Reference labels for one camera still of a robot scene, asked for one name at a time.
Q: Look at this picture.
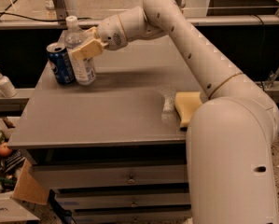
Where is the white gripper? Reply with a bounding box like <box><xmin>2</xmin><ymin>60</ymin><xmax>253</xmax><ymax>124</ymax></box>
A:
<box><xmin>72</xmin><ymin>15</ymin><xmax>128</xmax><ymax>60</ymax></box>

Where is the clear plastic water bottle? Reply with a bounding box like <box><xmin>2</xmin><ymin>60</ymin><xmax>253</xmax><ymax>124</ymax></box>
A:
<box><xmin>64</xmin><ymin>16</ymin><xmax>96</xmax><ymax>86</ymax></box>

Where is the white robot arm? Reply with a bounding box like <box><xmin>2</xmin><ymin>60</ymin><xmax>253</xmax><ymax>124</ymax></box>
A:
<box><xmin>73</xmin><ymin>0</ymin><xmax>279</xmax><ymax>224</ymax></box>

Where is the blue pepsi can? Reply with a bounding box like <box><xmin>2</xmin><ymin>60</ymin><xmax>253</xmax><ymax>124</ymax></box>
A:
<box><xmin>47</xmin><ymin>42</ymin><xmax>76</xmax><ymax>85</ymax></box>

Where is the white pump dispenser bottle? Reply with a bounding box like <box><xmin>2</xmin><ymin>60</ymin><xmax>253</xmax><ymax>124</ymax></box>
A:
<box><xmin>0</xmin><ymin>73</ymin><xmax>17</xmax><ymax>98</ymax></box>

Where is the yellow sponge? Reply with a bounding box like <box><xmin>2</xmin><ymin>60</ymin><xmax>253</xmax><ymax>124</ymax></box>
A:
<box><xmin>174</xmin><ymin>91</ymin><xmax>202</xmax><ymax>129</ymax></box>

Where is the grey drawer cabinet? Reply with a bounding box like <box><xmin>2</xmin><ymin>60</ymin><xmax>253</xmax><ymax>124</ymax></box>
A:
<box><xmin>10</xmin><ymin>36</ymin><xmax>200</xmax><ymax>224</ymax></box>

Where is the orange fruit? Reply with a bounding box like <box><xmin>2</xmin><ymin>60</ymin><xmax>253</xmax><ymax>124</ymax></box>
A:
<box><xmin>0</xmin><ymin>142</ymin><xmax>13</xmax><ymax>158</ymax></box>

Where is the top drawer knob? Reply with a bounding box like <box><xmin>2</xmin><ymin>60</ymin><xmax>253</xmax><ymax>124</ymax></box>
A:
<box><xmin>127</xmin><ymin>176</ymin><xmax>136</xmax><ymax>184</ymax></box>

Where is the cardboard box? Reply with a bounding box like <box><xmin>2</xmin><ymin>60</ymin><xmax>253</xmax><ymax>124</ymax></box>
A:
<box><xmin>12</xmin><ymin>160</ymin><xmax>49</xmax><ymax>205</ymax></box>

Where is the metal frame post left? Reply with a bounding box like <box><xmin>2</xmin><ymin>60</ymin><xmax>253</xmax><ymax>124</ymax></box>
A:
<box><xmin>52</xmin><ymin>0</ymin><xmax>67</xmax><ymax>24</ymax></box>

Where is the black cable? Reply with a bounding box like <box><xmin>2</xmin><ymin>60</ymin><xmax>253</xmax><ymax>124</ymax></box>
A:
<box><xmin>0</xmin><ymin>11</ymin><xmax>92</xmax><ymax>23</ymax></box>

